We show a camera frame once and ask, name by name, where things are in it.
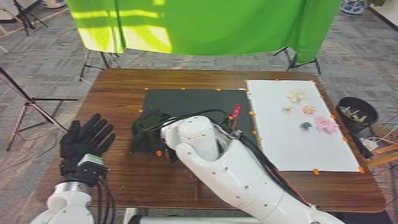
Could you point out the white flower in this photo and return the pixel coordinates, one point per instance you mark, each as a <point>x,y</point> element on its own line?
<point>297,95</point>

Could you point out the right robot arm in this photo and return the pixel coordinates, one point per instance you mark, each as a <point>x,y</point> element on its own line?
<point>237,173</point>

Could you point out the tripod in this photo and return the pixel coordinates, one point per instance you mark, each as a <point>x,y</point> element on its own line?
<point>29,106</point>

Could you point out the white sheet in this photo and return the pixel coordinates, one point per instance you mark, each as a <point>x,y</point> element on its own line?
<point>295,146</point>

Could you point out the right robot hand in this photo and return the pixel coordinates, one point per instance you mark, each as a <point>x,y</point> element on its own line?
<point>144,133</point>

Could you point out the small cream flower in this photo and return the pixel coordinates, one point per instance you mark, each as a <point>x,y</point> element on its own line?
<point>288,109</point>

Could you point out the black round container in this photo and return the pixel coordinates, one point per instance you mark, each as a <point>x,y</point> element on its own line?
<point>358,115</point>

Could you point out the red flower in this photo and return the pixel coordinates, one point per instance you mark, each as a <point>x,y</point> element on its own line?
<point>237,110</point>

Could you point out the pink flower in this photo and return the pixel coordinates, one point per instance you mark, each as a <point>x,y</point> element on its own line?
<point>326,125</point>

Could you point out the blue flower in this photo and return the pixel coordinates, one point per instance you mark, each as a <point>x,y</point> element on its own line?
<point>306,126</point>

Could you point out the dark mat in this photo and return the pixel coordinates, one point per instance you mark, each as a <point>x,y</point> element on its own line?
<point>196,101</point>

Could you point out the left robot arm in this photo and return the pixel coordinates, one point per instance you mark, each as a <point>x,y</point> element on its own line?
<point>70,203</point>

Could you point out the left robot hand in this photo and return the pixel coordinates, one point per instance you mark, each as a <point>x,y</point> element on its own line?
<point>86,140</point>

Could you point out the peach flower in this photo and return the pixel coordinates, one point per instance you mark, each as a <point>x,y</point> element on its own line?
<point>308,109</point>

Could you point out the blue and white vase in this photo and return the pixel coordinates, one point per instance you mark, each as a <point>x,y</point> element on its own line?
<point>354,6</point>

